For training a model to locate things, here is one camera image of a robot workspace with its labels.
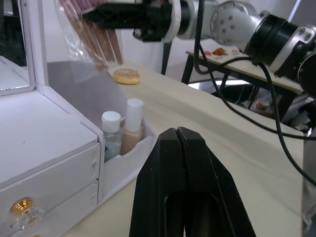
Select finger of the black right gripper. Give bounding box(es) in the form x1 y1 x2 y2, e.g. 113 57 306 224
82 3 149 31

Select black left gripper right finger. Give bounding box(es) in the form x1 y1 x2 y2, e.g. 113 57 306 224
177 126 257 237

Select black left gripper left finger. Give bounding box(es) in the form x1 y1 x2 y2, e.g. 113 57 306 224
128 127 186 237

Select pink brush set clear bag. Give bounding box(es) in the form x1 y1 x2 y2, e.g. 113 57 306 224
54 0 124 74

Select donut shaped makeup sponge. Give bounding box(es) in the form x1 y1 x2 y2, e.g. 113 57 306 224
113 67 142 85

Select white organizer drawer gold knob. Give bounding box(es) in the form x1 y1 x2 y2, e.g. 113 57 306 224
23 178 100 237
0 142 101 232

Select organizer mirror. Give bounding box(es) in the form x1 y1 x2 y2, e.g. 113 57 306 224
0 0 32 96

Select white makeup organizer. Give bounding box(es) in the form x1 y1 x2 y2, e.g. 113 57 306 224
0 0 158 237

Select cream table cloth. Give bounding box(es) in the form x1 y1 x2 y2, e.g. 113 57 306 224
55 59 307 237

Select beige foundation bottle white cap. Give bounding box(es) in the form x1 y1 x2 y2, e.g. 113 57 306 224
120 98 146 156

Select clear bottle white cap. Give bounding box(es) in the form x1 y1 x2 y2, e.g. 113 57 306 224
101 111 123 163

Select wooden table black legs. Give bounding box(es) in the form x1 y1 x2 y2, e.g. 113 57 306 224
181 48 306 124

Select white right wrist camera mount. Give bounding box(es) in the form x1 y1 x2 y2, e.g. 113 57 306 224
161 0 183 43

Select black metal frame leg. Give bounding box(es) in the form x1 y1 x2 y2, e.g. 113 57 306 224
160 41 174 75

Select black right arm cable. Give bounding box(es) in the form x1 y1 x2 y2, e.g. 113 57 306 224
193 0 316 188

